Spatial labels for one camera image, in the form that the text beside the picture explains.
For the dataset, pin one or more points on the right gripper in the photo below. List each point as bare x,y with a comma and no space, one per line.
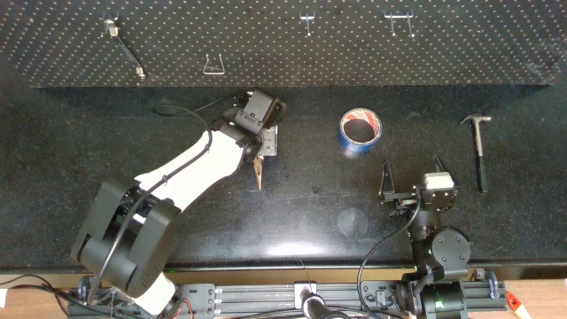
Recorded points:
438,199

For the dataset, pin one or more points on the wrench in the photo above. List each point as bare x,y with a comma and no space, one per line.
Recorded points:
127,53

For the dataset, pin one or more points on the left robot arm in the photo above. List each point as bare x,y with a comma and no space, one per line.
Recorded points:
199,164

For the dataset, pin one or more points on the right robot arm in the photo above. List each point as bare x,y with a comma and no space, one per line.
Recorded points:
449,252

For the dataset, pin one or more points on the black pegboard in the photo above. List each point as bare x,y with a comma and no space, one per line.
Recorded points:
310,57

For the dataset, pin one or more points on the roll of blue tape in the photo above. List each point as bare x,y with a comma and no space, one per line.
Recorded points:
354,144

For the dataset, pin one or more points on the hammer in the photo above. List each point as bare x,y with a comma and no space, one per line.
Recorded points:
478,142

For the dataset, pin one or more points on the metal hook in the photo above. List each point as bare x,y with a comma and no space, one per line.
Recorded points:
214,73
307,22
116,17
398,16

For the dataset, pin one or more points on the red and yellow object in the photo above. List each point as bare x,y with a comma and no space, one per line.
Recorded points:
516,305

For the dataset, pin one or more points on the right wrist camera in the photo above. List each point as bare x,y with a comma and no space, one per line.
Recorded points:
437,181

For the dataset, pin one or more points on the mounting rail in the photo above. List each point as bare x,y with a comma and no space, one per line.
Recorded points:
257,294

